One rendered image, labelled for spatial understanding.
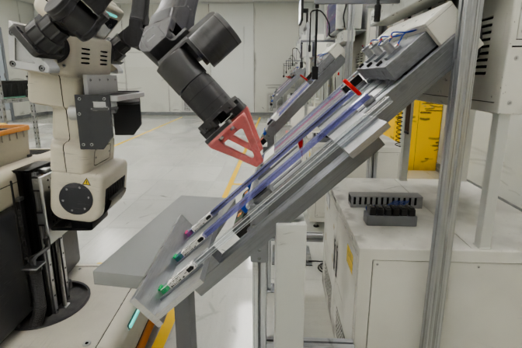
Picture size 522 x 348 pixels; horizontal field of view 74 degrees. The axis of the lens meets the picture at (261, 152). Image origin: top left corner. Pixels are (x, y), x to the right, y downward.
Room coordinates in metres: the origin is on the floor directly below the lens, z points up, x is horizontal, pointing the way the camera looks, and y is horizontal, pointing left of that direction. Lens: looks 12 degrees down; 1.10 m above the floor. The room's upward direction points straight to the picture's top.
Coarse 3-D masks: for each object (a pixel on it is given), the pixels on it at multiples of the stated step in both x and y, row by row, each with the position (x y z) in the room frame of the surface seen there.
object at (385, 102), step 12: (372, 108) 0.55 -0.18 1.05; (384, 108) 0.54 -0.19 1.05; (360, 120) 0.54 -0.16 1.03; (348, 132) 0.54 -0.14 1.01; (336, 144) 0.54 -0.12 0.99; (324, 156) 0.54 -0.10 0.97; (312, 168) 0.54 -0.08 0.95; (288, 180) 0.55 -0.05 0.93; (276, 192) 0.54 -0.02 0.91; (264, 204) 0.54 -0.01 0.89; (252, 216) 0.54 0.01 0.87; (240, 228) 0.54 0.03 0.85; (216, 240) 0.55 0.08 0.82; (204, 252) 0.54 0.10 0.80; (168, 288) 0.54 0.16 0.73
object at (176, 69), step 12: (180, 48) 0.53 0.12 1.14; (192, 48) 0.53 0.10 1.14; (168, 60) 0.52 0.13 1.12; (180, 60) 0.52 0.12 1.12; (192, 60) 0.53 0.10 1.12; (204, 60) 0.53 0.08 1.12; (168, 72) 0.52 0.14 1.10; (180, 72) 0.52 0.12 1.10; (192, 72) 0.52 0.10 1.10; (180, 84) 0.52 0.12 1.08
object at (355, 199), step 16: (352, 192) 1.26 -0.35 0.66; (368, 192) 1.26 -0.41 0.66; (368, 208) 1.07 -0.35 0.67; (384, 208) 1.07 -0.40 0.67; (400, 208) 1.06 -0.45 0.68; (416, 208) 1.20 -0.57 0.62; (368, 224) 1.05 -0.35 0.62; (384, 224) 1.05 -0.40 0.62; (400, 224) 1.05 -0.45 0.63; (416, 224) 1.05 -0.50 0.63; (272, 240) 1.62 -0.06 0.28; (320, 240) 1.61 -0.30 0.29; (256, 256) 0.88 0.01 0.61; (272, 288) 1.63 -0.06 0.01; (272, 336) 0.91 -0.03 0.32
